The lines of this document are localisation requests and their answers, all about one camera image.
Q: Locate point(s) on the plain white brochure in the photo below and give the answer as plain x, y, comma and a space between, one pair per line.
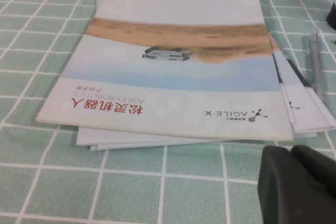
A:
110, 137

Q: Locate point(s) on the white brochure with black stripe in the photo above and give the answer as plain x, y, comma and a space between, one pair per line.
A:
315, 113

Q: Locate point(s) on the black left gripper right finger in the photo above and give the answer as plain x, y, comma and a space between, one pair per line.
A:
320, 166

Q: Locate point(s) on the black mesh pen holder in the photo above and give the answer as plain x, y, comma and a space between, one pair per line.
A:
332, 16

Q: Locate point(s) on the green checked tablecloth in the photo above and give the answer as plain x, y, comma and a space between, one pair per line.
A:
131, 187

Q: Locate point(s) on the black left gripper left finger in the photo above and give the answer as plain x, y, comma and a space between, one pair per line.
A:
288, 197

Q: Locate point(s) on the AgileX brochure with desert photo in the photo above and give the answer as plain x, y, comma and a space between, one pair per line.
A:
170, 90

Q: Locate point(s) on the grey pen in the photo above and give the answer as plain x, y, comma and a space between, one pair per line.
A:
316, 64

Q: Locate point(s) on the white brochure with small logo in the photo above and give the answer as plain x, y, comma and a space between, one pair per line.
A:
284, 90

